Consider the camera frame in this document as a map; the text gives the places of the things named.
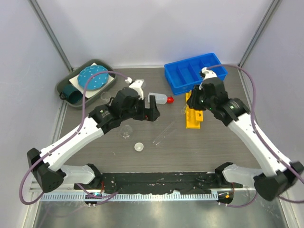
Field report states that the grey-green plastic tray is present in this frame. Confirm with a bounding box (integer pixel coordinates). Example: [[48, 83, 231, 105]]
[[56, 59, 116, 109]]

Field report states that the yellow test tube rack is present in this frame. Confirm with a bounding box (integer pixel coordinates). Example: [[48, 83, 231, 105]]
[[185, 105, 204, 129]]

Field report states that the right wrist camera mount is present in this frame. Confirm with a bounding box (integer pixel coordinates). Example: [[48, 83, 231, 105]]
[[199, 67, 218, 90]]

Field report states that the large clear test tube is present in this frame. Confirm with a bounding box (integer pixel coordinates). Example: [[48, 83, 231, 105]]
[[152, 129, 176, 146]]

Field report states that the clear glass beaker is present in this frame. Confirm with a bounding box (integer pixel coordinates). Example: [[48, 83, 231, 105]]
[[100, 92, 112, 104]]

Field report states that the white squeeze bottle red cap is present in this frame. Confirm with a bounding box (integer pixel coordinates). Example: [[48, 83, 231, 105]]
[[148, 93, 174, 105]]

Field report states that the small translucent plastic cup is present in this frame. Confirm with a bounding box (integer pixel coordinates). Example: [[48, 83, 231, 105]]
[[134, 142, 144, 152]]

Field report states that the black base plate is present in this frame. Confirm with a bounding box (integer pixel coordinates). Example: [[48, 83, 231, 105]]
[[84, 172, 243, 195]]

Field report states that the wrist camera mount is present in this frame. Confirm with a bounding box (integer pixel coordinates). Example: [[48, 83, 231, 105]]
[[124, 77, 145, 100], [199, 67, 218, 90]]

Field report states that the dark green mug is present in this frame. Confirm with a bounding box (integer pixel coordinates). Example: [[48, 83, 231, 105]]
[[59, 85, 83, 104]]

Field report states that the aluminium frame post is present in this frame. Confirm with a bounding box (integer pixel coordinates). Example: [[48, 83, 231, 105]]
[[28, 0, 73, 72], [238, 0, 282, 67]]

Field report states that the right aluminium frame post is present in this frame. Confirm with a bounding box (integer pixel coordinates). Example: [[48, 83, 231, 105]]
[[238, 0, 282, 67]]

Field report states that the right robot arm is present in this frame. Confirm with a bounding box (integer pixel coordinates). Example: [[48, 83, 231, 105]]
[[187, 77, 304, 201]]

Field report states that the blue dotted plate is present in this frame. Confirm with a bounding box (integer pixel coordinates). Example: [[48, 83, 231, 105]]
[[77, 65, 109, 91]]

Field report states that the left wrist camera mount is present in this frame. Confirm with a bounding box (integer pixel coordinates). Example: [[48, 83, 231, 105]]
[[124, 77, 145, 100]]

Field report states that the thin clear test tube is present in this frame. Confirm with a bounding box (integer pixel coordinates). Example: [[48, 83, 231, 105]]
[[156, 121, 175, 139]]

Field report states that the left aluminium frame post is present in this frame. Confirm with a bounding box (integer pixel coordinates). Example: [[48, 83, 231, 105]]
[[28, 0, 73, 72]]

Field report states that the blue divided plastic bin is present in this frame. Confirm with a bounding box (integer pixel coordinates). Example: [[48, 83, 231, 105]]
[[164, 53, 221, 95]]

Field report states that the white square board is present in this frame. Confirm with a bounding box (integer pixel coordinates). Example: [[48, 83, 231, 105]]
[[69, 63, 114, 99]]

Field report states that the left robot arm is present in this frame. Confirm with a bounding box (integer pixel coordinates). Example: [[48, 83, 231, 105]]
[[27, 87, 160, 193]]

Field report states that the clear glass flask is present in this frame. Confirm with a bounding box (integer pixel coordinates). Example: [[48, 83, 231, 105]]
[[120, 125, 133, 139]]

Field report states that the white slotted cable duct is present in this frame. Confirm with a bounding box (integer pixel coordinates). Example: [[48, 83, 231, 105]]
[[41, 191, 218, 202]]

